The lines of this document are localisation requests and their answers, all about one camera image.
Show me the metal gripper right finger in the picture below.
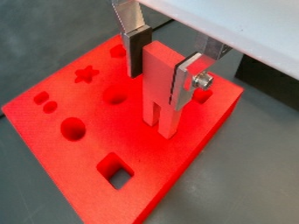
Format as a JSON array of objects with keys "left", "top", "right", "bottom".
[{"left": 170, "top": 33, "right": 231, "bottom": 111}]

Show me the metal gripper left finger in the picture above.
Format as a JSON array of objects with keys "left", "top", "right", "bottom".
[{"left": 111, "top": 0, "right": 152, "bottom": 78}]

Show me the red double-square peg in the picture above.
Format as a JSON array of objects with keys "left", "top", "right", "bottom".
[{"left": 143, "top": 41, "right": 183, "bottom": 139}]

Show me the red shape-sorting board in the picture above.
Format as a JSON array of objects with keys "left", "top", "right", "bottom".
[{"left": 3, "top": 37, "right": 243, "bottom": 224}]

